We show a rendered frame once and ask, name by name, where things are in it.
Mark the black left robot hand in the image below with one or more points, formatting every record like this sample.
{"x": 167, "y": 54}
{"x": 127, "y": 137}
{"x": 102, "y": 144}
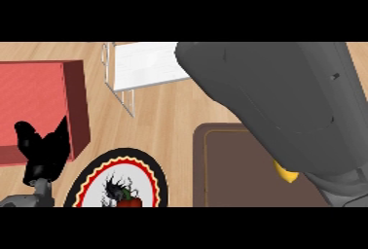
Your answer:
{"x": 44, "y": 152}

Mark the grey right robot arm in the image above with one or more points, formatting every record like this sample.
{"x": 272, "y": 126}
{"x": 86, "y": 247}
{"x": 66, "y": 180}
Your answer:
{"x": 278, "y": 103}

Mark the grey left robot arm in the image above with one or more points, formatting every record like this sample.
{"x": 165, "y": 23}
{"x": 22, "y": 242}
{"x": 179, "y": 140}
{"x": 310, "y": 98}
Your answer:
{"x": 35, "y": 196}

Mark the brown tray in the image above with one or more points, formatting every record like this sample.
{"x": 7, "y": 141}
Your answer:
{"x": 239, "y": 168}

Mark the yellow can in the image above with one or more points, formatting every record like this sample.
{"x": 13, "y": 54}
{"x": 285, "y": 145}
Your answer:
{"x": 287, "y": 174}

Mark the red box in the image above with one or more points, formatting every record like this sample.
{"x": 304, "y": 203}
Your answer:
{"x": 32, "y": 103}

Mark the round patterned plate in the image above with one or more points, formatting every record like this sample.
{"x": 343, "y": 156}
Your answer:
{"x": 117, "y": 181}

